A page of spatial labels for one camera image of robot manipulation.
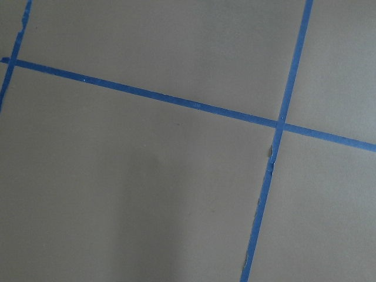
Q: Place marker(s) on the brown paper table cover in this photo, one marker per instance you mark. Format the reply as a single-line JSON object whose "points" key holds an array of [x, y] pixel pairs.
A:
{"points": [[187, 140]]}

